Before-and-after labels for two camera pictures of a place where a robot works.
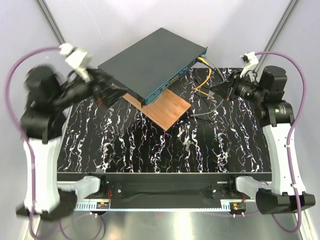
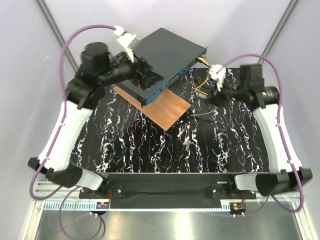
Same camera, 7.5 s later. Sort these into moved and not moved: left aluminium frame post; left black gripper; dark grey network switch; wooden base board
Moved: left black gripper
Not moved: left aluminium frame post; wooden base board; dark grey network switch
